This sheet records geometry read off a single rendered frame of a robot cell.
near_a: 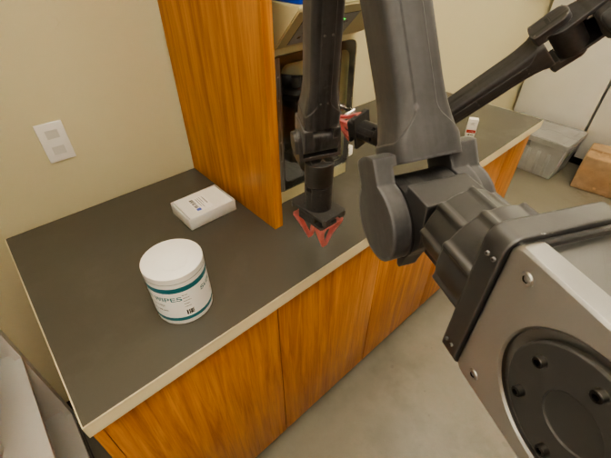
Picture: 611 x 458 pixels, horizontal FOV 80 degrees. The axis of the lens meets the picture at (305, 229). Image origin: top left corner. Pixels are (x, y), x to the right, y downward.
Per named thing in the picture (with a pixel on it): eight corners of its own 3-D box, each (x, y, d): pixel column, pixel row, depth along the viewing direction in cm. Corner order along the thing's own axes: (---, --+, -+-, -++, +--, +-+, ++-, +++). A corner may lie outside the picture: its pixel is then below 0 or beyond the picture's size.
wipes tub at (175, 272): (147, 301, 88) (128, 255, 79) (196, 273, 95) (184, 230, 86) (173, 335, 81) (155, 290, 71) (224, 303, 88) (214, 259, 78)
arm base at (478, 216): (451, 364, 27) (509, 241, 19) (399, 283, 33) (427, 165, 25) (547, 336, 29) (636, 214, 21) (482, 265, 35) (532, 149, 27)
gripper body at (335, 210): (313, 195, 82) (313, 166, 77) (345, 216, 76) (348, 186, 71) (290, 207, 79) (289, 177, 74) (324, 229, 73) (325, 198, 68)
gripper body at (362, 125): (364, 106, 104) (385, 114, 100) (365, 136, 112) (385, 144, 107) (348, 117, 102) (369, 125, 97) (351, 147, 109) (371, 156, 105)
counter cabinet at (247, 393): (113, 395, 166) (11, 249, 108) (393, 213, 271) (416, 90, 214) (184, 536, 127) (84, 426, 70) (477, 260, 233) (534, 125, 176)
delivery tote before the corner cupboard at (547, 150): (483, 156, 338) (494, 122, 317) (505, 143, 358) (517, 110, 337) (551, 183, 303) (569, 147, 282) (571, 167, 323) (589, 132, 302)
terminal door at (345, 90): (278, 192, 116) (271, 56, 90) (345, 161, 131) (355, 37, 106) (280, 193, 115) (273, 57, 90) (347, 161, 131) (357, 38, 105)
